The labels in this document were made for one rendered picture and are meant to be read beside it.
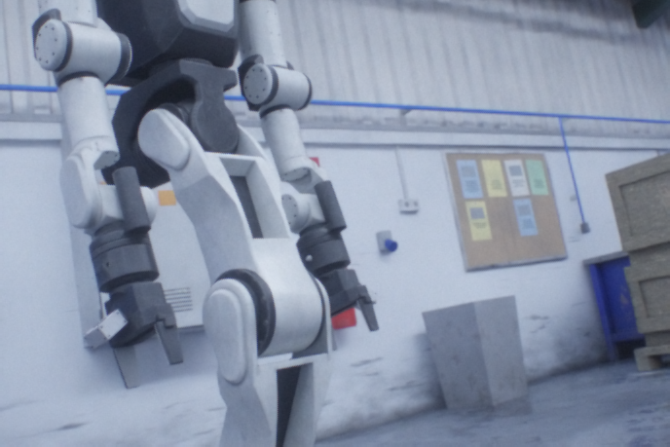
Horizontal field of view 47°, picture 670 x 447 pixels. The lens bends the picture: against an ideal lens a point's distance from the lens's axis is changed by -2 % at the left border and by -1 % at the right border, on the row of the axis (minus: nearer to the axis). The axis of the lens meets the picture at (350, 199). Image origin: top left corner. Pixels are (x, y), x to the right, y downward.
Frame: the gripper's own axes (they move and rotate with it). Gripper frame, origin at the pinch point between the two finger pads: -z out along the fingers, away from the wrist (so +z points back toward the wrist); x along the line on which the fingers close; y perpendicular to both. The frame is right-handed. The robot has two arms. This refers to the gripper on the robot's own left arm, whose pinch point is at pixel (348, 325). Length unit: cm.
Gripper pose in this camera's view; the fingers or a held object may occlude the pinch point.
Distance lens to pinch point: 145.4
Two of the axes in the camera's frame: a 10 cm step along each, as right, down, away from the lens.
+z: -3.2, -9.0, 2.9
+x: 7.0, -4.4, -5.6
